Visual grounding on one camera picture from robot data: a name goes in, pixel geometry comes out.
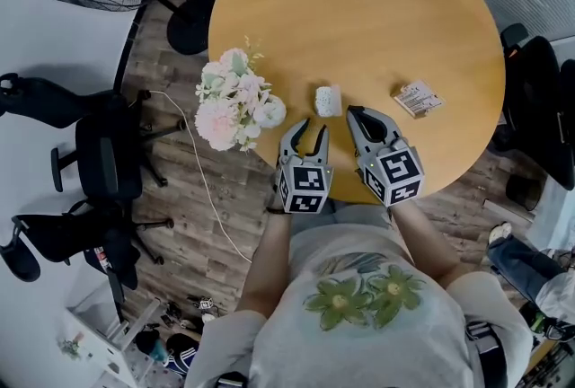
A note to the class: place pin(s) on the pink and white flower bouquet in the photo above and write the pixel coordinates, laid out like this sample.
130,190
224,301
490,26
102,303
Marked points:
233,108

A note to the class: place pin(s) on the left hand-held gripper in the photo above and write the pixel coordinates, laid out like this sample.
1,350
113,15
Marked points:
303,186

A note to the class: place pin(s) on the person's flower print shirt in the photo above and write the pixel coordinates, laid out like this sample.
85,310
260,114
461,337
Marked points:
359,332

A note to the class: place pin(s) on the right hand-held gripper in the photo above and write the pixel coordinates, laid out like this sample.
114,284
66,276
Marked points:
395,175

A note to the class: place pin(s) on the black office chair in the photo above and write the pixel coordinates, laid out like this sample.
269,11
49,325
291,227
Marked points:
81,238
103,143
536,108

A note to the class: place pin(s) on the clear cotton swab container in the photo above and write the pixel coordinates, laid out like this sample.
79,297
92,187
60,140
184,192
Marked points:
327,100

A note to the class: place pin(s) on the person's left forearm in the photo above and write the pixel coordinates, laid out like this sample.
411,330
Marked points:
269,260

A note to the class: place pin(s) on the person's right forearm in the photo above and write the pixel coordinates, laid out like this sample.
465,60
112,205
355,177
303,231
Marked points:
424,242

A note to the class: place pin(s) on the white shelf rack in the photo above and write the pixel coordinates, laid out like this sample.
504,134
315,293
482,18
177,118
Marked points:
108,346

